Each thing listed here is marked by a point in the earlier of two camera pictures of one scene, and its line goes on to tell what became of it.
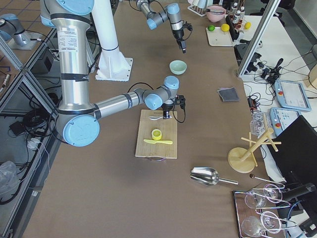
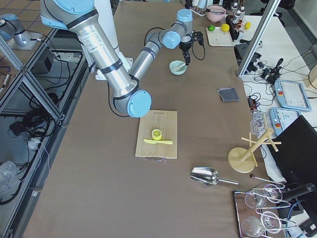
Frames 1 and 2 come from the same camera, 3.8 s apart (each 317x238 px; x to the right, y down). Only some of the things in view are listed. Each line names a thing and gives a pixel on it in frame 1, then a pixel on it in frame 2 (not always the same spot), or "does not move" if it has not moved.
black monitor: x=296 y=156 does not move
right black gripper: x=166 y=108 to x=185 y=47
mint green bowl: x=177 y=67 does not move
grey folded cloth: x=228 y=94 does not move
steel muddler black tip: x=216 y=11 does not move
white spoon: x=153 y=118 to x=177 y=68
